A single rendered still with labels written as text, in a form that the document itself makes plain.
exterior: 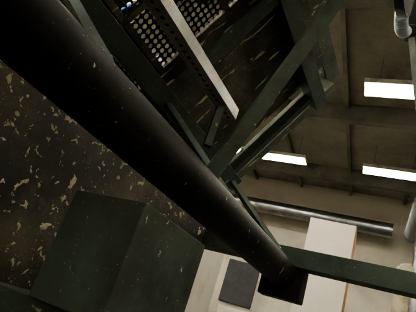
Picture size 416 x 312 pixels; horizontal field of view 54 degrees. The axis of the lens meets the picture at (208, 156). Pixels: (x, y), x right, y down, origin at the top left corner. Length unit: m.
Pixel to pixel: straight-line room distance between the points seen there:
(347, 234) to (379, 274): 3.68
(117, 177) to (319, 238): 4.30
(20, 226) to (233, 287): 9.08
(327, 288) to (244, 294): 4.87
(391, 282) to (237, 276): 8.44
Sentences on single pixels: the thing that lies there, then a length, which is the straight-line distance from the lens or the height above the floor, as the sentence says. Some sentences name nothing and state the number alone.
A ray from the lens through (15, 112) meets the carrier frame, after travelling 1.24.
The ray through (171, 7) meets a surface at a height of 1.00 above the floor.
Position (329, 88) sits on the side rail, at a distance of 2.43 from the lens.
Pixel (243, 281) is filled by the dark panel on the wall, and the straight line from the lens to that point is 10.16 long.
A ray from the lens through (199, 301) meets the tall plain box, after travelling 4.70.
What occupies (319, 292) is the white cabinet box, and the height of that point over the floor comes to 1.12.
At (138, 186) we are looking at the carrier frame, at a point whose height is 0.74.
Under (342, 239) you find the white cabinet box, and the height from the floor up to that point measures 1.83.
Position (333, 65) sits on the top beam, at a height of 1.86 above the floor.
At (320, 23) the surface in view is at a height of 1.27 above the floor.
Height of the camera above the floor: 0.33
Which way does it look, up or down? 22 degrees up
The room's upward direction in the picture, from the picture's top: 19 degrees clockwise
